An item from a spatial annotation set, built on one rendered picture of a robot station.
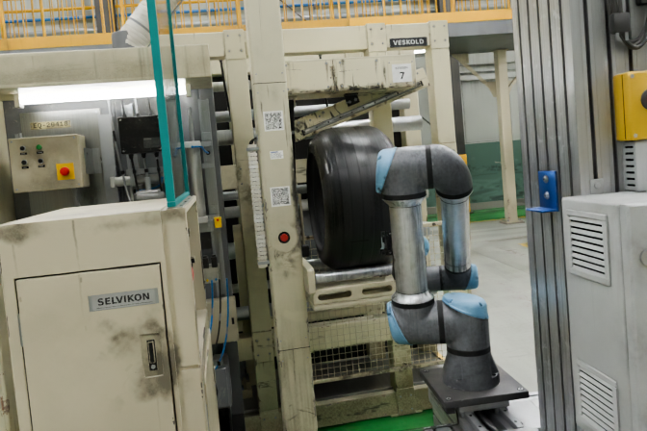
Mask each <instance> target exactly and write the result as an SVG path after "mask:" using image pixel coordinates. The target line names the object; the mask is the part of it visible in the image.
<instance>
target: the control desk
mask: <svg viewBox="0 0 647 431"><path fill-rule="evenodd" d="M167 203H168V202H167V199H166V198H163V199H153V200H143V201H133V202H122V203H113V204H102V205H92V206H82V207H72V208H64V209H60V210H57V211H53V212H49V213H45V214H41V215H34V216H30V217H26V218H22V219H20V220H16V221H12V222H8V223H4V224H0V269H1V278H2V286H3V294H4V302H5V311H6V319H7V326H8V335H9V343H10V351H11V359H12V368H13V383H14V391H15V400H16V408H17V415H18V424H19V431H220V420H219V410H218V401H217V391H216V374H215V367H214V362H213V352H212V343H211V333H210V329H209V321H208V312H207V309H205V308H206V307H207V302H206V292H205V283H204V272H203V263H202V253H201V243H200V234H199V224H198V214H197V205H196V196H195V195H189V196H187V197H186V198H185V199H184V200H183V201H181V202H180V203H179V204H178V205H177V206H175V207H168V206H167Z"/></svg>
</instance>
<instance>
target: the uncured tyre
mask: <svg viewBox="0 0 647 431"><path fill-rule="evenodd" d="M388 148H395V147H394V144H393V143H392V142H391V141H390V139H389V138H388V137H387V136H386V135H384V134H383V133H382V132H381V131H380V130H379V129H377V128H376V127H372V126H355V127H343V128H330V129H325V130H322V131H320V132H319V133H318V134H317V135H316V136H315V137H314V138H313V139H312V140H311V141H310V143H309V146H308V151H307V165H306V186H307V200H308V209H309V216H310V222H311V228H312V232H313V237H314V241H315V244H316V248H317V251H318V254H319V257H320V259H321V261H322V262H323V263H324V264H325V265H327V266H328V267H330V268H331V269H332V270H334V269H342V268H350V267H358V266H372V265H380V264H388V263H391V262H392V261H393V255H385V254H379V250H380V248H381V231H391V223H390V213H389V205H388V204H387V203H386V202H384V201H383V200H382V193H377V192H376V190H375V175H376V162H377V156H378V153H379V152H380V151H381V150H383V149H388ZM366 240H368V241H366ZM351 241H356V242H351Z"/></svg>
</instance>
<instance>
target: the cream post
mask: <svg viewBox="0 0 647 431"><path fill-rule="evenodd" d="M244 7H245V18H246V37H247V48H248V58H249V69H250V79H251V87H252V100H253V110H254V120H255V131H256V135H257V134H258V141H257V147H259V150H257V152H258V162H259V172H260V183H261V193H262V203H264V207H263V214H264V224H265V235H266V246H267V255H268V258H269V260H270V265H269V276H270V287H271V297H272V317H273V328H274V337H275V348H276V359H277V369H278V377H279V389H280V400H281V411H282V421H283V431H318V423H317V412H316V404H315V394H314V388H313V386H314V380H313V369H312V358H311V347H310V337H309V326H308V315H307V305H306V293H305V288H304V281H303V269H302V264H303V261H302V251H301V240H300V229H299V218H298V198H297V187H296V176H295V166H294V154H293V144H292V133H291V122H290V112H289V100H288V90H287V83H286V82H287V79H286V68H285V58H284V47H283V36H282V25H281V14H280V4H279V0H244ZM271 111H282V112H283V122H284V130H279V131H267V132H265V127H264V117H263V112H271ZM281 150H283V159H272V160H271V154H270V151H281ZM286 186H290V196H291V205H289V206H279V207H272V201H271V190H270V188H275V187H286ZM282 234H286V235H287V236H288V239H287V240H286V241H282V240H281V239H280V236H281V235H282Z"/></svg>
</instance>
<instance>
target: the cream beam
mask: <svg viewBox="0 0 647 431"><path fill-rule="evenodd" d="M400 63H411V72H412V82H397V83H393V74H392V64H400ZM285 68H286V79H287V82H286V83H287V90H288V96H292V95H297V96H298V97H297V98H296V99H295V100H305V99H320V98H334V97H344V94H345V93H356V92H358V94H361V93H376V92H390V91H404V90H408V89H412V88H414V87H417V80H416V67H415V55H414V54H406V55H389V56H371V57H353V58H336V59H318V60H300V61H285Z"/></svg>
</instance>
